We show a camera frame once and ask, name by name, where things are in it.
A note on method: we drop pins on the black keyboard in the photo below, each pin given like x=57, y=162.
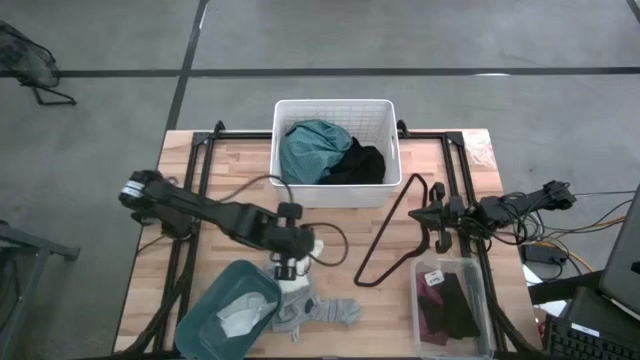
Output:
x=585, y=345

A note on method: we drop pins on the black aluminium table frame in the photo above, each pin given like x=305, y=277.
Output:
x=240, y=135

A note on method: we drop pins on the black power adapter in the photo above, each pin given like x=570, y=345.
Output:
x=544, y=254

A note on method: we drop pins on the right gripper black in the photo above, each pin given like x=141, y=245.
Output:
x=452, y=215

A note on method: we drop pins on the teal plastic bin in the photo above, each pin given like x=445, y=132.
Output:
x=200, y=320

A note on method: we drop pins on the black box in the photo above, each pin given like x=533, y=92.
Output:
x=590, y=305

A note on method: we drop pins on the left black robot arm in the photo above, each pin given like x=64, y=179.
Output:
x=200, y=205

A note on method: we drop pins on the black mesh chair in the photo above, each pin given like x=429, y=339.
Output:
x=25, y=60

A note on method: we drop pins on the maroon cloth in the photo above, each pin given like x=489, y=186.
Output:
x=429, y=310

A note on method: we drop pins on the dark velvet clothes hanger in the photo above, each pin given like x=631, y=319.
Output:
x=390, y=220

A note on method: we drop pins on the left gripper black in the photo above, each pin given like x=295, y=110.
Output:
x=285, y=240

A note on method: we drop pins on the grey laptop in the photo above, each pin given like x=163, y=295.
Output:
x=625, y=265

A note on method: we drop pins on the large black cloth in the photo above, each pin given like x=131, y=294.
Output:
x=360, y=167

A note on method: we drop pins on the white perforated laundry basket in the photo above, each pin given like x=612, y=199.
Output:
x=335, y=197

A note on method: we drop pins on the plain grey sock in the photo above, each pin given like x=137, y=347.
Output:
x=287, y=325

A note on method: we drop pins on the clear plastic bin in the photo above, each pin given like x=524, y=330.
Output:
x=477, y=270

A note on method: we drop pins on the white label tag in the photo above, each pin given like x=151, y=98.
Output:
x=434, y=278

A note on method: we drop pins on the light grey sock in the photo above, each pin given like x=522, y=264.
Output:
x=245, y=315

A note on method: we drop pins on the white sock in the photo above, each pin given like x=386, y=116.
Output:
x=299, y=286

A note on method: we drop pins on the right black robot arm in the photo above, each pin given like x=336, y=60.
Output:
x=505, y=206

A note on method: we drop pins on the grey sock with purple stripes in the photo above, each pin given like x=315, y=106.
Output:
x=335, y=309

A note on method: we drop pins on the teal green patterned cloth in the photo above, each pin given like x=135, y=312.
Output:
x=310, y=150

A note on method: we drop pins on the white paper sheet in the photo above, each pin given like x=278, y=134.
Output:
x=532, y=275

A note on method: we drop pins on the small dark cloth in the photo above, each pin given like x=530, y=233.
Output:
x=457, y=310

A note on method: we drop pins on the clear plastic bag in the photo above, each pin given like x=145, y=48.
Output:
x=480, y=150

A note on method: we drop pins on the grey metal side table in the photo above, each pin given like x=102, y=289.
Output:
x=30, y=245

